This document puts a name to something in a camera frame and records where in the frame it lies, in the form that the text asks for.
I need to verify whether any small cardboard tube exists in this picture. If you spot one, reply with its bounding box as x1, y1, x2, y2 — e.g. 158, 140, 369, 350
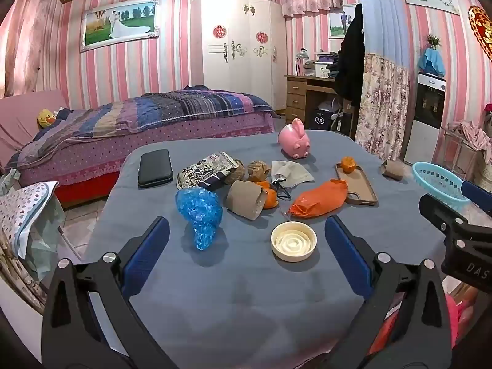
380, 160, 405, 182

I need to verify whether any small orange fruit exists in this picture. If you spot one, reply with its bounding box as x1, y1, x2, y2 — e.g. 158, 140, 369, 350
340, 157, 357, 174

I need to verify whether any orange plastic bag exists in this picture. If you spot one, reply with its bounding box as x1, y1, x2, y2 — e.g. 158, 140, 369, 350
288, 179, 348, 218

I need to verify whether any blue plastic bag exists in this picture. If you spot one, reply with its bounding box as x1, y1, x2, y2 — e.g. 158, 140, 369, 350
175, 187, 223, 251

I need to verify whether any white face mask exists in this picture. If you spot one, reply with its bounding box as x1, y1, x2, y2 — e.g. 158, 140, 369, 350
271, 161, 314, 200

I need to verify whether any orange peel piece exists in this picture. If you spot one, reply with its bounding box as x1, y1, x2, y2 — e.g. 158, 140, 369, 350
256, 181, 279, 209

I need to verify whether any printed snack wrapper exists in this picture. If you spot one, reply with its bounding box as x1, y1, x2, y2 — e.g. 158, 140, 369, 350
176, 152, 239, 191

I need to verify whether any brown paper ball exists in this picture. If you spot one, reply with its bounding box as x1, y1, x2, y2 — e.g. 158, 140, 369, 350
247, 160, 271, 182

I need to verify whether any cardboard toilet roll tube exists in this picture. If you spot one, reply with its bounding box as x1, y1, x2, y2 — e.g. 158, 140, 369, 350
225, 180, 267, 221

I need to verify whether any light blue plastic basket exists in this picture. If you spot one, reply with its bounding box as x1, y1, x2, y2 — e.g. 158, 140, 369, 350
412, 162, 471, 212

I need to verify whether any metal rack with pink cloth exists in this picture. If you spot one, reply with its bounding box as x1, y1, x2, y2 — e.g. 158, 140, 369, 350
437, 121, 491, 180

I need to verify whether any brown phone case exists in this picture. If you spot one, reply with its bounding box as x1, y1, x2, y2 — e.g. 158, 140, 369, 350
335, 162, 378, 206

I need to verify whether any floral blue curtain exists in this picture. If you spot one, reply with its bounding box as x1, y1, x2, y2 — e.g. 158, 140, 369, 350
355, 0, 410, 160

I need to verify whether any water dispenser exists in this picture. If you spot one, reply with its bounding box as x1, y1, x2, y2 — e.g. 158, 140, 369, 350
404, 73, 446, 165

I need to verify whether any polka dot bag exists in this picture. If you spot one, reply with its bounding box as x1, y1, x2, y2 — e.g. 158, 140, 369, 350
1, 182, 65, 282

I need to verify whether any potted plant with blue cloth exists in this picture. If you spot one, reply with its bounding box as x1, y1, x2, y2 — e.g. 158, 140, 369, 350
418, 34, 446, 77

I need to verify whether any cream round plastic lid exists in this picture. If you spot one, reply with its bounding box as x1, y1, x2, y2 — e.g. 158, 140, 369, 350
270, 221, 318, 263

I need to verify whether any black box under desk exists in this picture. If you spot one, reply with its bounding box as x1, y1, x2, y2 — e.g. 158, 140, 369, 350
309, 109, 342, 131

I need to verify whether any grey blue tablecloth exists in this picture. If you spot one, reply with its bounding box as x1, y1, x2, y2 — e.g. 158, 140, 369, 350
85, 131, 444, 368

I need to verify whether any black phone wallet case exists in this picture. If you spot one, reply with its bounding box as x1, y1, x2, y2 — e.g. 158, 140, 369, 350
137, 149, 173, 188

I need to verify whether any bed with striped quilt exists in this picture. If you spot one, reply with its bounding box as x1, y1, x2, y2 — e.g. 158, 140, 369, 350
1, 85, 276, 208

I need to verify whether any pink rabbit piggy bank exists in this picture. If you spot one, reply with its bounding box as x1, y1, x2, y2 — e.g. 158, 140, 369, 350
278, 117, 310, 160

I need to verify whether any black hanging coat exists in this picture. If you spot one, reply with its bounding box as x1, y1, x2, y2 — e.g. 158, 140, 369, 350
334, 3, 364, 107

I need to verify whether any wooden desk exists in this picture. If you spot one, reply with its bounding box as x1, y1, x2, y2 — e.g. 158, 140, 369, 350
284, 75, 355, 139

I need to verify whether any yellow duck plush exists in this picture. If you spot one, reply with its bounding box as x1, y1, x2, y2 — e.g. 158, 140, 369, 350
37, 109, 57, 128

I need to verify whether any desk lamp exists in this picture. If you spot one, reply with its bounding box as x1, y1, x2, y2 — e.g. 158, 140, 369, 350
295, 48, 309, 76

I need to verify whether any small framed couple photo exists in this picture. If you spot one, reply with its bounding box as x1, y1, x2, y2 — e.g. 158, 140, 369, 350
328, 4, 356, 38

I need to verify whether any white wardrobe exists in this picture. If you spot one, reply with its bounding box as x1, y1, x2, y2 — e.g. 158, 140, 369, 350
189, 0, 287, 111

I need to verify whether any framed wedding photo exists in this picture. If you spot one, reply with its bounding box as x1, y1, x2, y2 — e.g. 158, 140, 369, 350
80, 0, 161, 53

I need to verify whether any red heart wall decoration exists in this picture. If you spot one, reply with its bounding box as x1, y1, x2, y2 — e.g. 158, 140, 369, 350
468, 5, 492, 60

